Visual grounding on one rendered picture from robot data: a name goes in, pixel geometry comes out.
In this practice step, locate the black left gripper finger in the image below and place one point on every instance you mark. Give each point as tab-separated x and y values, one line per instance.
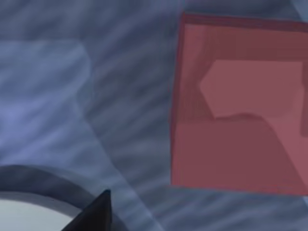
97	214

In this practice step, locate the red square box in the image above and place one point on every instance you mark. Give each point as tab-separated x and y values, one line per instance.
238	108

